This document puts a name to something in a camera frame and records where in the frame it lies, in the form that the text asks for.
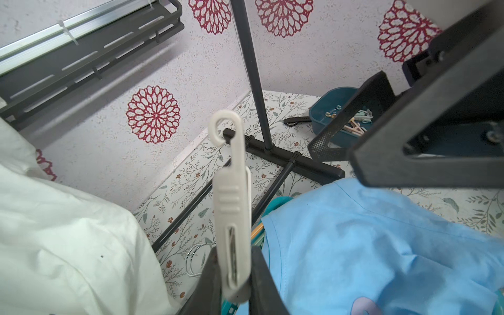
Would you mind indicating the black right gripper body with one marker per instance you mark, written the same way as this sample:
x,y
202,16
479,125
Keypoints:
x,y
446,131

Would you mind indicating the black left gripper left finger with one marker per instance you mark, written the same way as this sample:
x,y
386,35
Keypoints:
x,y
207,296

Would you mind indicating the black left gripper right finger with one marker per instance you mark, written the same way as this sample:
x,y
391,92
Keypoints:
x,y
265,298

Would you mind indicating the white clothespin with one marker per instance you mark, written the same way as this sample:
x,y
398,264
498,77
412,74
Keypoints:
x,y
232,212

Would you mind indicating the white t-shirt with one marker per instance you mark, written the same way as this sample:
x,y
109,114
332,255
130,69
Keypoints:
x,y
64,251

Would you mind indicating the light blue t-shirt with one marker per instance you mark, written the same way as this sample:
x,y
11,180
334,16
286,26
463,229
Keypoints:
x,y
348,249

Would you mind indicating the teal plastic clothespin bin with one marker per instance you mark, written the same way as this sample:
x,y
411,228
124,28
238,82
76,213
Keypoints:
x,y
327,108

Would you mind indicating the black clothes rack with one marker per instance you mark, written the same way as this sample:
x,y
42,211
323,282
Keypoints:
x,y
265,149

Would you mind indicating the black wall shelf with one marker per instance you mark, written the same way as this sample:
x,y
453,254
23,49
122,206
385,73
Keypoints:
x,y
44,67

